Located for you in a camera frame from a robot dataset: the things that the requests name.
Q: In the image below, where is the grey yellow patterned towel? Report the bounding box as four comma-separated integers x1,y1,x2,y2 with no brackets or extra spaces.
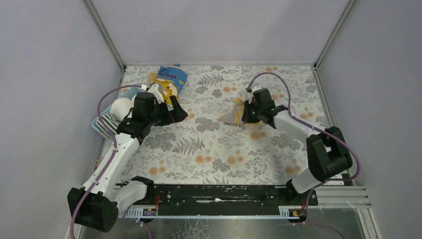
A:
217,98,264,125

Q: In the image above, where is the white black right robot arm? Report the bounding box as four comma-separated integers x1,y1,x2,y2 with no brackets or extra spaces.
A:
242,88,353,195

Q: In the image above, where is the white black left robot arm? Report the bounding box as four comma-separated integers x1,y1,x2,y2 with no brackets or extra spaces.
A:
67,92,188,233

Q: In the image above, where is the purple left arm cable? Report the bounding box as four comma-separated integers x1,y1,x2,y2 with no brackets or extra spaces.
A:
69,84,147,239

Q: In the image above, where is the white slotted cable duct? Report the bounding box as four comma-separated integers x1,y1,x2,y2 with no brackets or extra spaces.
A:
117,207,307,220

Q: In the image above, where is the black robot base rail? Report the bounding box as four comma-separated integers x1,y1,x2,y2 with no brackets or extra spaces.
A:
123,183,319,217

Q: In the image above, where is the blue yellow printed towel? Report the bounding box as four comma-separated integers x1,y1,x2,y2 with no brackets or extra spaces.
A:
149,64,188,105

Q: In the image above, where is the floral patterned table mat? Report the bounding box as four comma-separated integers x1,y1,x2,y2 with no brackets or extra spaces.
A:
117,65,327,185

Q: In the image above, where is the black white striped rolled towel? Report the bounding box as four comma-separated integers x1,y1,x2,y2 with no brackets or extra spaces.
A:
94,113,121,140

